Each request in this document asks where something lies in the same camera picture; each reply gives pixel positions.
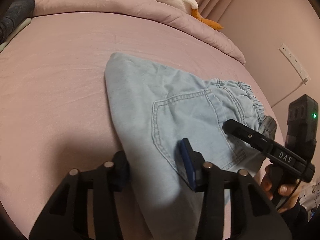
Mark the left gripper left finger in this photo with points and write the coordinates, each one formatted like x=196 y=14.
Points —
x=65 y=214

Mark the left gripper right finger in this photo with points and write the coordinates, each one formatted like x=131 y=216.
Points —
x=253 y=216

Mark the white power strip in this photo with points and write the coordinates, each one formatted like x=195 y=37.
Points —
x=303 y=74

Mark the right hand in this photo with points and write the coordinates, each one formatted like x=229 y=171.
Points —
x=290 y=192

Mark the pink bed sheet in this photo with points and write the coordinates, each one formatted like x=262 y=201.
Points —
x=54 y=108

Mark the pink quilt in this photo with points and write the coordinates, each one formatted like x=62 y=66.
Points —
x=150 y=10

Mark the dark blue folded jeans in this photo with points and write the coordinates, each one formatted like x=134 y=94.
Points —
x=16 y=14

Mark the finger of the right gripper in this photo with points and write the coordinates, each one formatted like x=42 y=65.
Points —
x=253 y=138
x=268 y=127

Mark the light green folded garment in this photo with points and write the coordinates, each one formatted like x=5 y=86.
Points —
x=20 y=27

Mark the light blue denim pants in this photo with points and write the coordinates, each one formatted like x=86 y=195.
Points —
x=153 y=107

